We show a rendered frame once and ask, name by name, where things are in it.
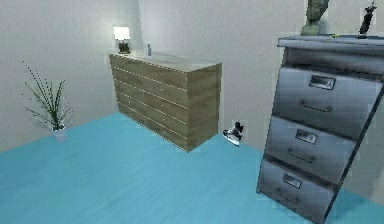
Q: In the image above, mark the small blue spray bottle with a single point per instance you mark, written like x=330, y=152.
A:
x=149, y=50

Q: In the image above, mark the grey metal filing cabinet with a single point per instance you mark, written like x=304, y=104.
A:
x=316, y=126

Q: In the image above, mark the green house plant white pot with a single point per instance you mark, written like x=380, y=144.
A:
x=53, y=106

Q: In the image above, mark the white shade table lamp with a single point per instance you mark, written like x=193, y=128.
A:
x=122, y=38

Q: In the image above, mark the black and white shoe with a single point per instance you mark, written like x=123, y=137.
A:
x=234, y=134

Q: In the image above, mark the wooden chest of drawers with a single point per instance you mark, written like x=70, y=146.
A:
x=166, y=96

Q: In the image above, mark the grey green bust statue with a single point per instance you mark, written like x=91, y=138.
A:
x=315, y=15

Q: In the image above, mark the small yellow green pen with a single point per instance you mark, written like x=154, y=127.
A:
x=334, y=35

